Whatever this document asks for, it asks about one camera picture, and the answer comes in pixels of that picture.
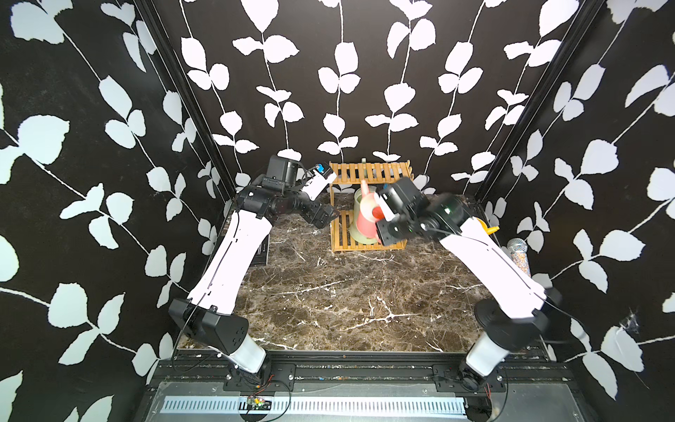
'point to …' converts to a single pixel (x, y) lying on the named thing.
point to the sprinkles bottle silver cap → (518, 249)
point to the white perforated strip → (373, 405)
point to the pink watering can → (370, 214)
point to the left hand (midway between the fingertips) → (326, 198)
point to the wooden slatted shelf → (374, 172)
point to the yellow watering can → (489, 230)
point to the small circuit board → (255, 403)
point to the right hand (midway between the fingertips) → (378, 226)
